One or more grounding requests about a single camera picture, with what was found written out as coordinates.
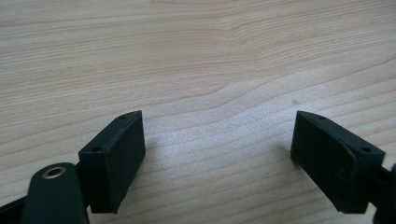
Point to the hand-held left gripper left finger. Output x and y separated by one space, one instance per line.
113 161

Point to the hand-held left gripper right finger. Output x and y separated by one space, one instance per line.
334 161

